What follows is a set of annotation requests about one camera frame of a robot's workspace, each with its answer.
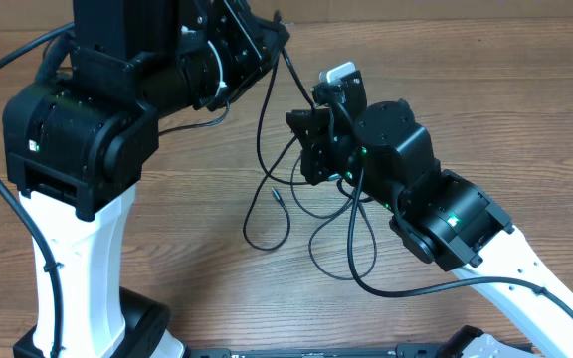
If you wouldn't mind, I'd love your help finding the black USB cable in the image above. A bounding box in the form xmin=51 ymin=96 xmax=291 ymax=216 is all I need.
xmin=289 ymin=153 xmax=380 ymax=282
xmin=242 ymin=47 xmax=317 ymax=253

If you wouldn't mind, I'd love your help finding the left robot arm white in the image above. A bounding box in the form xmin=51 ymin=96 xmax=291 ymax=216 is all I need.
xmin=3 ymin=0 xmax=289 ymax=357

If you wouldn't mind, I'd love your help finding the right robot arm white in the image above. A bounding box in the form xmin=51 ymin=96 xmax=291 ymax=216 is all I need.
xmin=286 ymin=99 xmax=573 ymax=357

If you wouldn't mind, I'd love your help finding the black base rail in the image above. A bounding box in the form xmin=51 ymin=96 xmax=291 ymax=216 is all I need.
xmin=186 ymin=343 xmax=442 ymax=358

